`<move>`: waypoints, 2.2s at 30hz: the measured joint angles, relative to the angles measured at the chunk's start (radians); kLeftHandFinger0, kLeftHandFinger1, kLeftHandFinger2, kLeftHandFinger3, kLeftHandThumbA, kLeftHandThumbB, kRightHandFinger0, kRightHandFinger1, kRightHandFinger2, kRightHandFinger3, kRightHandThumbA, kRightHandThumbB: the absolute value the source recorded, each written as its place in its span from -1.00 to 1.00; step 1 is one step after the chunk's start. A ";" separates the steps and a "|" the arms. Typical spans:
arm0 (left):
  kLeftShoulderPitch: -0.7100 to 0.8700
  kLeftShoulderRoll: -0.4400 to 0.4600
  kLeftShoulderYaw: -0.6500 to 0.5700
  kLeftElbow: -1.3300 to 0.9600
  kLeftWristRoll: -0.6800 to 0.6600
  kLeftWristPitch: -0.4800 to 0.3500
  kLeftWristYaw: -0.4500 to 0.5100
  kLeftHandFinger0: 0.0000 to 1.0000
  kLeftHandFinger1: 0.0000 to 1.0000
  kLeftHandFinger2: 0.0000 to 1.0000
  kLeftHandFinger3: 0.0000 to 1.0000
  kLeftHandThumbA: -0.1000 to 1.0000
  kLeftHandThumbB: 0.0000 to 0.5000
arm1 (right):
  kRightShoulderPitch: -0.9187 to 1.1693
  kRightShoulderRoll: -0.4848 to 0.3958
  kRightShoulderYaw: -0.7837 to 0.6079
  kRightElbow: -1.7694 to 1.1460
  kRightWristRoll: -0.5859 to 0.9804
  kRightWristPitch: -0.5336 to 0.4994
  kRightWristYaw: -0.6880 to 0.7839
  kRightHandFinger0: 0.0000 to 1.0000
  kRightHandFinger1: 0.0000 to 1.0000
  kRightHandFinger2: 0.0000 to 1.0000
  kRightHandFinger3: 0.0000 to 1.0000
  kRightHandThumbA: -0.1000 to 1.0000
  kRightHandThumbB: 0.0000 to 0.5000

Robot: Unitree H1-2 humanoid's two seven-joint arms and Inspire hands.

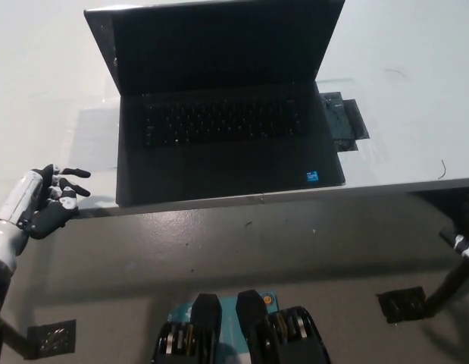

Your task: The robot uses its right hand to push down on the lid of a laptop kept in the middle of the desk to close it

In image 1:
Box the black and white right hand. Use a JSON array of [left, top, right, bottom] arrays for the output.
[[439, 227, 469, 263]]

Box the white and black left hand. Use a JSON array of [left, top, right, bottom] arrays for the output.
[[0, 163, 92, 241]]

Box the dark grey Dell laptop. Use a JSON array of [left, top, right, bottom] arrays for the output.
[[83, 0, 348, 209]]

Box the black tape patch on desk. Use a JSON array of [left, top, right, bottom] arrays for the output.
[[318, 90, 371, 153]]

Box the clear tape sheet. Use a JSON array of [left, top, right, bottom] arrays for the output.
[[72, 105, 120, 174]]

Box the left table foot plate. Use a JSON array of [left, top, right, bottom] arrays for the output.
[[27, 318, 77, 360]]

